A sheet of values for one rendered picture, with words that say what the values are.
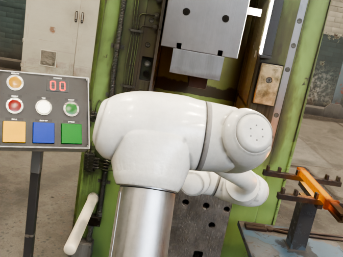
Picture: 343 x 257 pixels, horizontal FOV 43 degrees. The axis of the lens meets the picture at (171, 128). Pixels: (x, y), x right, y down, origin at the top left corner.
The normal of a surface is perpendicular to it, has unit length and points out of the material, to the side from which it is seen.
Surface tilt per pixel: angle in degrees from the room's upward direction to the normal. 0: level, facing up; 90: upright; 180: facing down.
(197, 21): 90
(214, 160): 113
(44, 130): 60
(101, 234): 90
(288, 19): 90
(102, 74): 90
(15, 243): 0
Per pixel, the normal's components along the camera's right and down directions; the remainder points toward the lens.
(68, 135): 0.43, -0.20
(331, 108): 0.08, 0.29
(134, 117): 0.03, -0.25
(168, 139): 0.14, -0.06
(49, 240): 0.17, -0.95
